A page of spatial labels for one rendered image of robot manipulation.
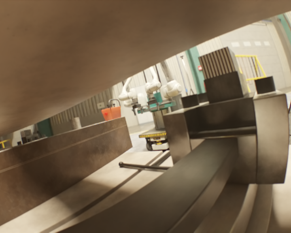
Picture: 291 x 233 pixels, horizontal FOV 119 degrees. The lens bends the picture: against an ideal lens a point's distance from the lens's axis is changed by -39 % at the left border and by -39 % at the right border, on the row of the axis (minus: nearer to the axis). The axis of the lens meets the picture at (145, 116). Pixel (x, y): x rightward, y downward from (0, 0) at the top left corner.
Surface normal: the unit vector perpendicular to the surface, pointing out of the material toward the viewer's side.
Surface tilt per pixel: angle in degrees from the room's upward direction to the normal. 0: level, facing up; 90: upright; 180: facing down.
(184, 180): 0
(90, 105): 90
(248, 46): 90
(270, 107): 90
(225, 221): 0
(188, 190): 0
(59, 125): 90
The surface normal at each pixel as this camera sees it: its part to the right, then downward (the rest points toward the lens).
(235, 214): -0.24, -0.97
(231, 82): -0.72, 0.21
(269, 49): -0.09, 0.07
